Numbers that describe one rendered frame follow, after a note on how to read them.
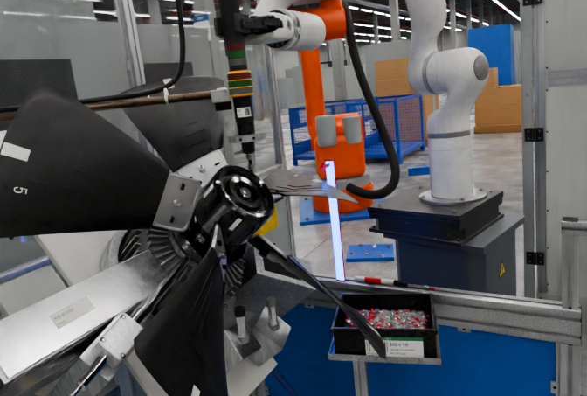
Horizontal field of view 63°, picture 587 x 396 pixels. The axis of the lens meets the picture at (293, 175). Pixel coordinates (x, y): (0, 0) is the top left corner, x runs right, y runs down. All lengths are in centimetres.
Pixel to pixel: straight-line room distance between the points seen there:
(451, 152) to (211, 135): 73
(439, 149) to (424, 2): 40
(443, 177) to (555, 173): 123
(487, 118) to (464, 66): 879
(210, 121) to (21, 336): 48
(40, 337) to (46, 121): 29
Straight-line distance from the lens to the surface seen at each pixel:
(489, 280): 142
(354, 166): 482
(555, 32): 252
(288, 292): 101
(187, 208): 81
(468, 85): 135
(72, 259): 94
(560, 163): 257
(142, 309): 74
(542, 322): 121
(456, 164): 141
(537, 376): 130
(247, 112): 88
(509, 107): 1003
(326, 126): 468
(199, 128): 94
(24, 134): 74
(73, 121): 76
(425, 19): 137
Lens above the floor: 140
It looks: 11 degrees down
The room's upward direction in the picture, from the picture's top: 6 degrees counter-clockwise
